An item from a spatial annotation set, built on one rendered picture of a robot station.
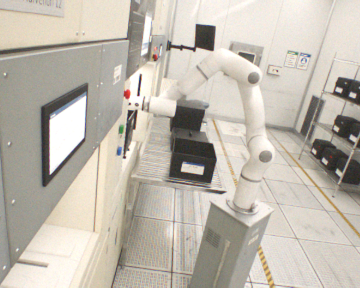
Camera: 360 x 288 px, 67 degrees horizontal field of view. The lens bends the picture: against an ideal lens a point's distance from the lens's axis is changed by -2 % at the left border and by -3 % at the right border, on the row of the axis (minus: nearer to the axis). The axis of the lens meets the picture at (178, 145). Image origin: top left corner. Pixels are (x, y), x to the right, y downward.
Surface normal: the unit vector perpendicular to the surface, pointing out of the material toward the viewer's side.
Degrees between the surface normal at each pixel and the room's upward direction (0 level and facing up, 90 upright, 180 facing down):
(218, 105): 90
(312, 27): 90
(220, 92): 90
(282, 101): 90
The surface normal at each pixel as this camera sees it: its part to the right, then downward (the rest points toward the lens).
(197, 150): -0.02, 0.37
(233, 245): -0.70, 0.15
